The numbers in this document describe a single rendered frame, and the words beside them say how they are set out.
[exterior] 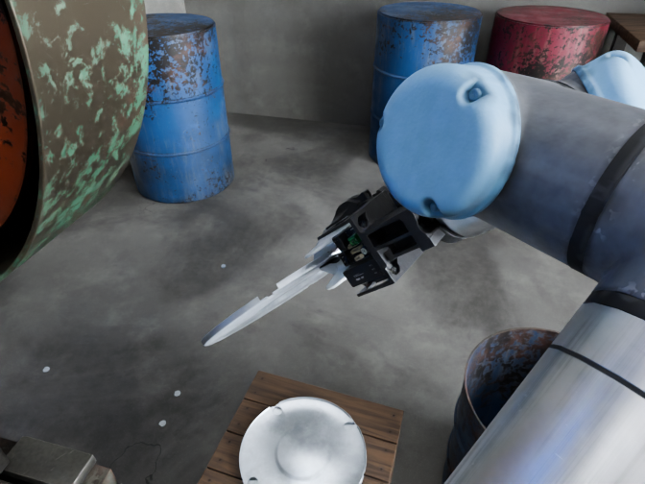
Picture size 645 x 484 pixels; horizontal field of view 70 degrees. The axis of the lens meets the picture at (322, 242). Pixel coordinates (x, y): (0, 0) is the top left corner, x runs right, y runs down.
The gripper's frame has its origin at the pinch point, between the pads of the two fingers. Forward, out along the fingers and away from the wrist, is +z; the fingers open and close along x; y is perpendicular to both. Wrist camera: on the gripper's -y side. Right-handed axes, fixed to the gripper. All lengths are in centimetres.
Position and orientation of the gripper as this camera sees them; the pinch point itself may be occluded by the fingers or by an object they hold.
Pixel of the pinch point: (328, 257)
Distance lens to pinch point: 55.8
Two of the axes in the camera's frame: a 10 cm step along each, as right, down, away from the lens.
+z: -5.7, 3.3, 7.5
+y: -5.9, 4.8, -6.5
